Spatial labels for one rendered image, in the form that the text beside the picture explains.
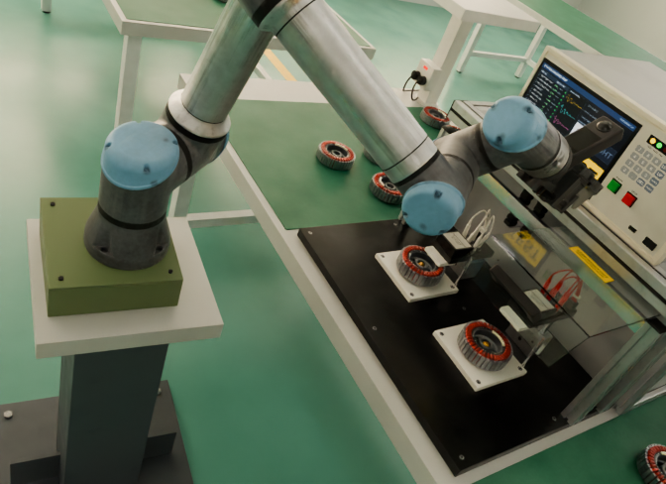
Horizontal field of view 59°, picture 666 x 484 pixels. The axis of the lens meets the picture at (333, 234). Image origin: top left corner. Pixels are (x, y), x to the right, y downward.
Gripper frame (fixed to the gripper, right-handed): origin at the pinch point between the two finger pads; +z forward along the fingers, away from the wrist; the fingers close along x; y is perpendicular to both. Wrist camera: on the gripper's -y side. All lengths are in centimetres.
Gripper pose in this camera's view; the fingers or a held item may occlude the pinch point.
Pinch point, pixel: (594, 185)
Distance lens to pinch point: 115.2
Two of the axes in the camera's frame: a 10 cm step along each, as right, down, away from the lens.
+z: 6.2, 2.4, 7.5
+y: -6.3, 7.2, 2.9
